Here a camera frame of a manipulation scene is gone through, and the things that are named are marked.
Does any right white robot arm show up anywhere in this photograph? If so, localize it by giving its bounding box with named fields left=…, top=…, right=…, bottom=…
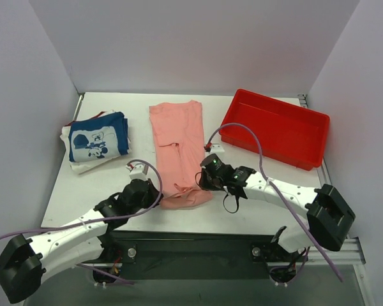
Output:
left=199, top=154, right=356, bottom=260

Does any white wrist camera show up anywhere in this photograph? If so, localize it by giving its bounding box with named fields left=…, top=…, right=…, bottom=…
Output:
left=204, top=142, right=225, bottom=154
left=126, top=163, right=149, bottom=181

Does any purple cable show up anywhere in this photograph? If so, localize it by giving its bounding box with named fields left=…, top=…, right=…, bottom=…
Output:
left=0, top=158, right=163, bottom=285
left=204, top=123, right=344, bottom=283

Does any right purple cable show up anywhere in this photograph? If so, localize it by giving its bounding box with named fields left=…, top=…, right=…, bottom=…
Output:
left=204, top=123, right=344, bottom=283

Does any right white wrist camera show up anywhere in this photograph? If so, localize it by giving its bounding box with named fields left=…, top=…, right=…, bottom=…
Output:
left=204, top=142, right=225, bottom=154

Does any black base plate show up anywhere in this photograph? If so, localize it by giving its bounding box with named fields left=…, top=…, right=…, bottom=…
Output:
left=92, top=231, right=305, bottom=284

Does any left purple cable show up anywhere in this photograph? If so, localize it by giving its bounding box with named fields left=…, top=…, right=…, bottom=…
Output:
left=0, top=158, right=163, bottom=285

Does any red plastic bin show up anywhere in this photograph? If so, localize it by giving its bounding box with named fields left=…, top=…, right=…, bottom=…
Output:
left=222, top=89, right=330, bottom=171

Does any right aluminium frame rail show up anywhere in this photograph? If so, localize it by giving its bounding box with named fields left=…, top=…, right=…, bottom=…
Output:
left=298, top=94, right=366, bottom=265

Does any folded blue printed t shirt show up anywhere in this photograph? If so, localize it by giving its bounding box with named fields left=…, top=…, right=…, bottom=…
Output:
left=66, top=111, right=130, bottom=163

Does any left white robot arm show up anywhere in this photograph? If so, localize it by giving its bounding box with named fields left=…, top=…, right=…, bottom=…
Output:
left=0, top=179, right=163, bottom=304

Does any folded white t shirt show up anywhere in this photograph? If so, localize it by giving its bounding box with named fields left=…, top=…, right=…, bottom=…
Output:
left=60, top=110, right=130, bottom=175

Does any pink t shirt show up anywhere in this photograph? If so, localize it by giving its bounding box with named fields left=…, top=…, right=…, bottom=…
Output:
left=149, top=100, right=213, bottom=209

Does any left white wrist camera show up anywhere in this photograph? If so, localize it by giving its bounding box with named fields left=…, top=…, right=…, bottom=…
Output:
left=126, top=163, right=149, bottom=181

